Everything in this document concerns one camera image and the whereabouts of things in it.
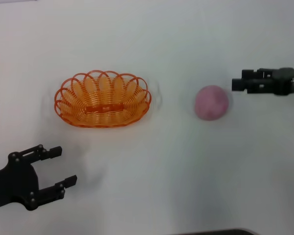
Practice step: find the pink peach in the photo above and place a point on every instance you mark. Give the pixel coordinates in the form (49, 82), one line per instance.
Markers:
(210, 102)

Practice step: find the orange woven plastic basket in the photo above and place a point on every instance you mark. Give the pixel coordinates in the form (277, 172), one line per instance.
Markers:
(104, 108)

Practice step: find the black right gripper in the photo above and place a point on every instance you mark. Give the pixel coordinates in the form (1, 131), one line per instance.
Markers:
(284, 85)

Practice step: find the dark robot torso edge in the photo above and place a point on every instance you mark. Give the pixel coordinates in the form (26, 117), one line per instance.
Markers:
(218, 232)

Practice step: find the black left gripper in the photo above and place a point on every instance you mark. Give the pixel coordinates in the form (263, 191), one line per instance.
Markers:
(14, 183)

